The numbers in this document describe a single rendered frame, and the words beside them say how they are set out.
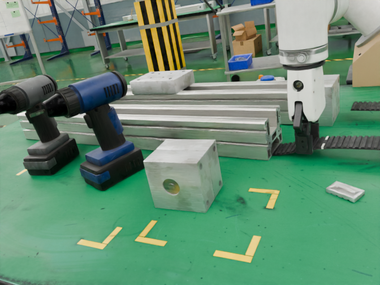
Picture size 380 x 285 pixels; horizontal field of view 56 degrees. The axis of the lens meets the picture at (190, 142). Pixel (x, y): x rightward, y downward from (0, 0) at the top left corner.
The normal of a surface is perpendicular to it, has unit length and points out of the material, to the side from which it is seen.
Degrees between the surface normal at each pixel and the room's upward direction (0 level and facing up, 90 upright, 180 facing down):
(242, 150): 90
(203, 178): 90
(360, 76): 90
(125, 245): 0
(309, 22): 90
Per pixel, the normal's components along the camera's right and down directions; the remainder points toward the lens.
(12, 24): -0.10, 0.41
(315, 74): 0.77, 0.03
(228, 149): -0.49, 0.43
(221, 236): -0.18, -0.90
